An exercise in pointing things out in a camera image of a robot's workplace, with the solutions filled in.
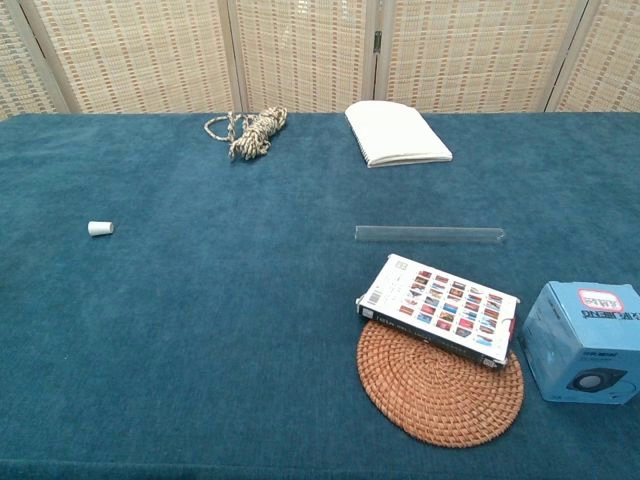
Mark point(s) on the clear glass test tube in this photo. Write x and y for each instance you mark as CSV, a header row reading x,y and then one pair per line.
x,y
430,234

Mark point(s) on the metal screen hinge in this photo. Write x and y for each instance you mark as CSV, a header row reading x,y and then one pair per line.
x,y
378,41

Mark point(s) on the woven bamboo folding screen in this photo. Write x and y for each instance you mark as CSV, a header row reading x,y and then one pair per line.
x,y
300,50

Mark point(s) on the round woven rattan coaster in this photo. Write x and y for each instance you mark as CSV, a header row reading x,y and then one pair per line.
x,y
440,395

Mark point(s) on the teal blue tablecloth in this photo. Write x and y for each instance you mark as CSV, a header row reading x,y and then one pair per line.
x,y
200,300

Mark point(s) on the book with photo grid cover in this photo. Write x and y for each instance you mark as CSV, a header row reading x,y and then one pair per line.
x,y
440,310

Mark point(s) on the small white stopper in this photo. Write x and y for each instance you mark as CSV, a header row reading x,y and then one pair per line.
x,y
100,228

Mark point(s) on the light blue speaker box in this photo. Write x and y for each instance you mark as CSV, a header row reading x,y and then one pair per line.
x,y
585,345

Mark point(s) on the white spiral notebook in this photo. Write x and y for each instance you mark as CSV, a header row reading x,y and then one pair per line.
x,y
395,132

